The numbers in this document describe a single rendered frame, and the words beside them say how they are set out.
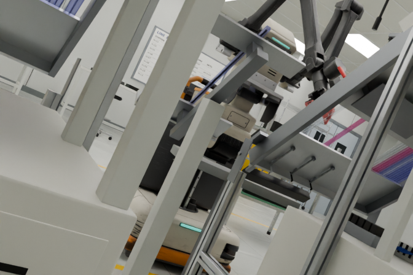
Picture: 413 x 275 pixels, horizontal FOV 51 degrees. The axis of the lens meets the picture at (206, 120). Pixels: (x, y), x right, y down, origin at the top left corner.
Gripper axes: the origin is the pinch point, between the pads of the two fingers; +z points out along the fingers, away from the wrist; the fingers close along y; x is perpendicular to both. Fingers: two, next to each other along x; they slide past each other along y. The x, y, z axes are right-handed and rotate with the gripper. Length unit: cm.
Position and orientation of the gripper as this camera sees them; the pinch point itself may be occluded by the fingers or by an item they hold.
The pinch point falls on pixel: (327, 116)
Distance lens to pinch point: 157.0
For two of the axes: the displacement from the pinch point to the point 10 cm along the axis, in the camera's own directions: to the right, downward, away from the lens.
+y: 7.9, 3.8, 4.9
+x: -6.2, 4.6, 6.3
